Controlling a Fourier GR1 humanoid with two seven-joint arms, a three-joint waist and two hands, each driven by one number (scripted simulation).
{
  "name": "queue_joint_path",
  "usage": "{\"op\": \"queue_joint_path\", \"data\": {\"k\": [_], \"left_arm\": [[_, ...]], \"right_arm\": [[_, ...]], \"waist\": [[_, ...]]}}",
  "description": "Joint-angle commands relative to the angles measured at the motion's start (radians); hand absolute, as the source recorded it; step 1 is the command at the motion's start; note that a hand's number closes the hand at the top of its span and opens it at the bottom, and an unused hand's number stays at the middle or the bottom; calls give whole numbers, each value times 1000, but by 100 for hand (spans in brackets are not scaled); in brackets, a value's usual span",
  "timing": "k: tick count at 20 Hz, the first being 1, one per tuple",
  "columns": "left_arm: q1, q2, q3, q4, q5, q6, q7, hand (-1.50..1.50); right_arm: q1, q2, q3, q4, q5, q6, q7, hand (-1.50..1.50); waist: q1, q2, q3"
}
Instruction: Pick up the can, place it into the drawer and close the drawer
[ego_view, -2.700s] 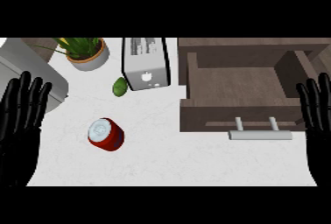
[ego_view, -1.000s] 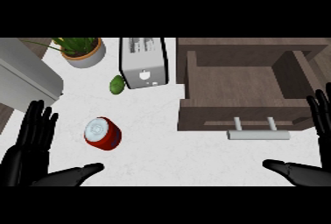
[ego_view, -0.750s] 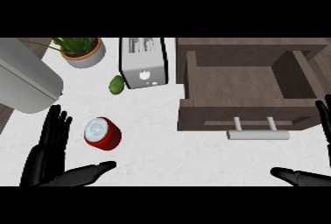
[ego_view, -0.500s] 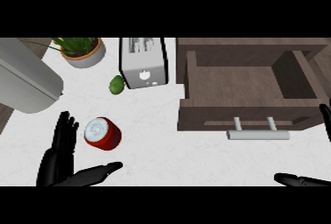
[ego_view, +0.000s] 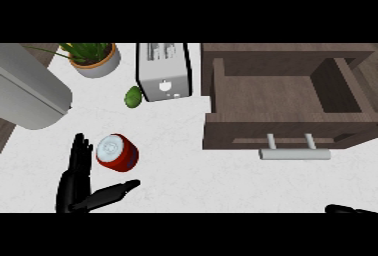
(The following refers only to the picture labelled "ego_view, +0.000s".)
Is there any brown wooden drawer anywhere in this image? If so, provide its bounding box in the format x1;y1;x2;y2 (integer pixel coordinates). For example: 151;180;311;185
201;57;378;151

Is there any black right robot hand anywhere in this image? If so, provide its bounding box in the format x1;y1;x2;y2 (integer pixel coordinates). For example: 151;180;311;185
324;204;378;214

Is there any red can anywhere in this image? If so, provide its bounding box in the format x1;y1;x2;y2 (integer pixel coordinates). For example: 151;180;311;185
95;133;141;173

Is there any potted green plant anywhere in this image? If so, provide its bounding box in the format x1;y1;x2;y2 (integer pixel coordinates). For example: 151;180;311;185
29;43;123;79

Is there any silver drawer handle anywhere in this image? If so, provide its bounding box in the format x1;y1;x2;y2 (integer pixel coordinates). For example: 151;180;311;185
259;133;333;161

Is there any brown wooden cabinet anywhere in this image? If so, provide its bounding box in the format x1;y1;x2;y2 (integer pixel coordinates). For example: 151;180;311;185
200;43;378;113

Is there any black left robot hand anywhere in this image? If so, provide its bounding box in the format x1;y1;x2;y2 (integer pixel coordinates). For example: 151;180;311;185
55;132;142;214

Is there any large grey rounded appliance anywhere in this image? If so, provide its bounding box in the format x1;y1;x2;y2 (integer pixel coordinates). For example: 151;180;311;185
0;43;75;131

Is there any silver toaster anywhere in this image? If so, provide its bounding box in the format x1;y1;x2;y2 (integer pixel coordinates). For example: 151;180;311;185
137;43;194;103

